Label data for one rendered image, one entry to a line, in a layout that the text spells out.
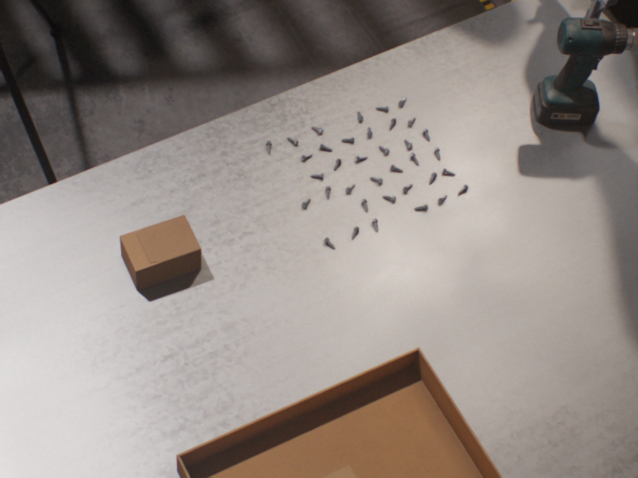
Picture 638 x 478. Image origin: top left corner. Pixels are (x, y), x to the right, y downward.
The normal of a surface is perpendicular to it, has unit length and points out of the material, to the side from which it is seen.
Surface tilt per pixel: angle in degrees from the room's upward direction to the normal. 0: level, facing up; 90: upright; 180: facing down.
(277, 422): 90
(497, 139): 0
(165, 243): 0
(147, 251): 4
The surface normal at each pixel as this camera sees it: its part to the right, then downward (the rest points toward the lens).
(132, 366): 0.08, -0.55
